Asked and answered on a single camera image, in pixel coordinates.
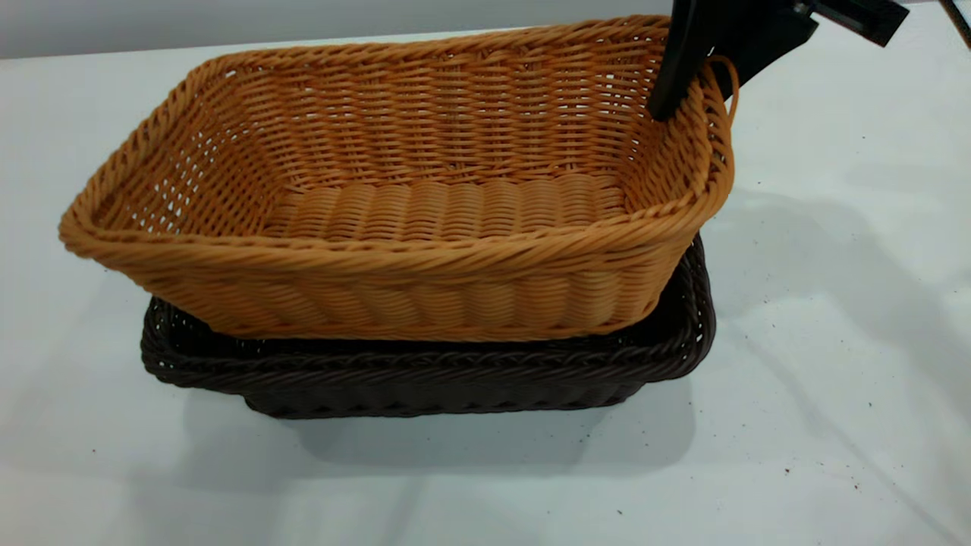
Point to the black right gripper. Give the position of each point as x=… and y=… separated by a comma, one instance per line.
x=865, y=17

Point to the orange woven rattan basket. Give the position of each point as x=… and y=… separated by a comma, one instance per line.
x=425, y=296

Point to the black woven rattan basket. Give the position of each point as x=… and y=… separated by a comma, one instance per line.
x=455, y=387

